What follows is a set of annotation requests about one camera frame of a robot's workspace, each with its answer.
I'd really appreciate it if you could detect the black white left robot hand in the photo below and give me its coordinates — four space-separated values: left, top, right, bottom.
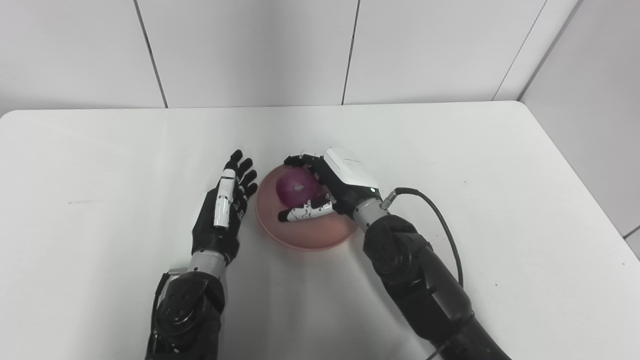
191 149 259 266

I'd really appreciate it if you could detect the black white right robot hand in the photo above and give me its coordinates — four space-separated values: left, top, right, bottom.
278 146 381 224

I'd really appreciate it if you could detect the purple red onion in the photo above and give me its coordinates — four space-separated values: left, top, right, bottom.
276 167 321 208

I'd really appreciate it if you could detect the pink round plate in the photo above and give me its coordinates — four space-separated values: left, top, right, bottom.
255 165 360 251

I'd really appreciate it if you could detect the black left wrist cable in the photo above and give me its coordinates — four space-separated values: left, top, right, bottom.
149 268 188 346

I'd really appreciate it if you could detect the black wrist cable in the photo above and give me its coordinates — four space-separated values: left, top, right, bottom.
380 187 465 290
149 268 188 346

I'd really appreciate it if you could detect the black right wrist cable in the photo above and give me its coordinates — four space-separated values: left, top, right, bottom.
380 187 465 290

